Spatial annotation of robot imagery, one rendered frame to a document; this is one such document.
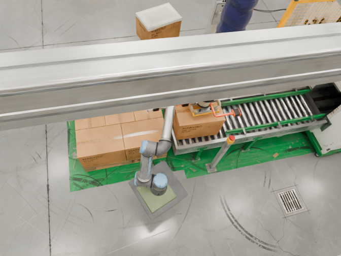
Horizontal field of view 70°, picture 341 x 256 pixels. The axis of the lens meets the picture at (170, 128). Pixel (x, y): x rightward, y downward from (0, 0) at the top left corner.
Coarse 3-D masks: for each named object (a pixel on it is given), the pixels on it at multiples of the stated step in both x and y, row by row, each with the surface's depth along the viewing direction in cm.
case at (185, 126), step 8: (216, 104) 318; (176, 112) 307; (184, 112) 308; (176, 120) 311; (184, 120) 302; (192, 120) 303; (200, 120) 304; (208, 120) 305; (216, 120) 306; (224, 120) 309; (176, 128) 318; (184, 128) 305; (192, 128) 310; (200, 128) 315; (208, 128) 319; (216, 128) 324; (176, 136) 324; (184, 136) 327; (192, 136) 332; (200, 136) 337
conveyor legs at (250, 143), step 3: (249, 141) 375; (252, 141) 366; (246, 144) 386; (249, 144) 376; (252, 144) 377; (246, 147) 387; (249, 147) 386; (195, 153) 366; (198, 153) 356; (195, 156) 368; (198, 156) 368; (195, 159) 377
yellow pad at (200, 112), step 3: (216, 105) 301; (198, 108) 296; (201, 108) 296; (210, 108) 294; (198, 111) 294; (201, 111) 294; (207, 111) 295; (210, 111) 295; (216, 111) 297; (219, 111) 297; (192, 114) 292; (195, 114) 292; (198, 114) 292; (201, 114) 293; (204, 114) 294
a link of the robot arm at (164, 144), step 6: (168, 108) 223; (174, 108) 225; (168, 114) 221; (174, 114) 225; (168, 120) 219; (168, 126) 216; (162, 132) 216; (168, 132) 215; (162, 138) 213; (168, 138) 213; (162, 144) 208; (168, 144) 210; (162, 150) 208
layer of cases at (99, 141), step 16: (128, 112) 347; (144, 112) 350; (160, 112) 352; (80, 128) 328; (96, 128) 331; (112, 128) 333; (128, 128) 335; (144, 128) 338; (160, 128) 340; (80, 144) 317; (96, 144) 319; (112, 144) 322; (128, 144) 324; (80, 160) 316; (96, 160) 328; (112, 160) 341; (128, 160) 355
